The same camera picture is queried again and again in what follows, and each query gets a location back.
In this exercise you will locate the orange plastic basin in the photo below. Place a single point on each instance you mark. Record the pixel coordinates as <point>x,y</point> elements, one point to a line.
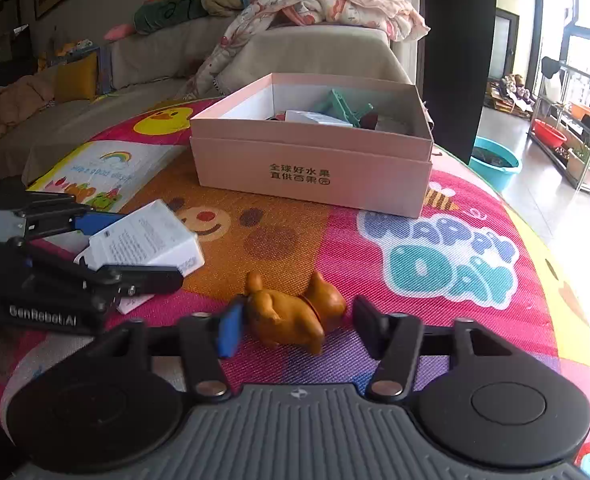
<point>584,111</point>

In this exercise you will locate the white power adapter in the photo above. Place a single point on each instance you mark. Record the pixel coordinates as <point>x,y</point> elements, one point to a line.
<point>145,240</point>

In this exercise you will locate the green plastic toy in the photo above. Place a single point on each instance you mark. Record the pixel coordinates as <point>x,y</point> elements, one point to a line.
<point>340,105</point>

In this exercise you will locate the white paper leaflet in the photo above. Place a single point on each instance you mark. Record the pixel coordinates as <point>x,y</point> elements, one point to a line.
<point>135,304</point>

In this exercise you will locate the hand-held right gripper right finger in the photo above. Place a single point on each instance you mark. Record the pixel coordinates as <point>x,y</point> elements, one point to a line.
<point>367,327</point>

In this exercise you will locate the green plush cushion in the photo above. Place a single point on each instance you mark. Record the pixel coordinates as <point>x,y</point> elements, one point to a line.
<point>170,10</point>

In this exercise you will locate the pink printed blanket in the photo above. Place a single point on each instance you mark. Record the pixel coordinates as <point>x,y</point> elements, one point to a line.
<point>355,5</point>

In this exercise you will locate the brown clutter pile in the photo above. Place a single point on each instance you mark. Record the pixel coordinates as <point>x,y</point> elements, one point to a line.
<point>510,92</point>

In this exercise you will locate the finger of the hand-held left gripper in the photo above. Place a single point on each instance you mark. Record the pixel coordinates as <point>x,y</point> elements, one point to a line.
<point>140,281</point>
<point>97,223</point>

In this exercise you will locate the children's picture book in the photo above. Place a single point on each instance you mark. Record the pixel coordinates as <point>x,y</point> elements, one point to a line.
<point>105,170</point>

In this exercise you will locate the teal plastic basin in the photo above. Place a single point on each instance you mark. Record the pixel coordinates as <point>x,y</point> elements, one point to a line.
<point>495,176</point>

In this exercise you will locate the beige sofa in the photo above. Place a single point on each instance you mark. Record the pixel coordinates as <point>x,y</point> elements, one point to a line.
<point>300,55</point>

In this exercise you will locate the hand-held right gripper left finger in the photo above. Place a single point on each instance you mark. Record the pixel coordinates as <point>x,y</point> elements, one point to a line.
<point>232,331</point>

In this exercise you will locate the black window frame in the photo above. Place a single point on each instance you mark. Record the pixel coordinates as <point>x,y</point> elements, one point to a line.
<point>536,20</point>

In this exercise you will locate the tan cloth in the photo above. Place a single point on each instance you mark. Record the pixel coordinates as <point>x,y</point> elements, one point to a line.
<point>15,105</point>

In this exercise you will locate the pink cardboard box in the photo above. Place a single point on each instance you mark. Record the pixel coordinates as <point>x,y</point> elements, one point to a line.
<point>315,170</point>

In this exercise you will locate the black and white bag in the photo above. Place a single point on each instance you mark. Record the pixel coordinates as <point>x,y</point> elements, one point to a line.
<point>551,82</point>

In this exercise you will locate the colourful play mat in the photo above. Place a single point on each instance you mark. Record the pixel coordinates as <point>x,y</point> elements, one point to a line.
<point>375,260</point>

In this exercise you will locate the yellow cushion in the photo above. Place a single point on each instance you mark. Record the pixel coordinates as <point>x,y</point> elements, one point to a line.
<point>77,77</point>

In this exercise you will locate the brown toy dog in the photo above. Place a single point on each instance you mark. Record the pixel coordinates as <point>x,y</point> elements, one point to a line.
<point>290,317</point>

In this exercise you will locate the pink plush toy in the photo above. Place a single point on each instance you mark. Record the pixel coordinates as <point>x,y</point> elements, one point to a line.
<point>120,32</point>

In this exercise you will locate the green potted plant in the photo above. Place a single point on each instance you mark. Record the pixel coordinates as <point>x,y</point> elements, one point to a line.
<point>585,170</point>

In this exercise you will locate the red plastic basin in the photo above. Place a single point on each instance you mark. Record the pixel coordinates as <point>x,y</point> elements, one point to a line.
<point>550,134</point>

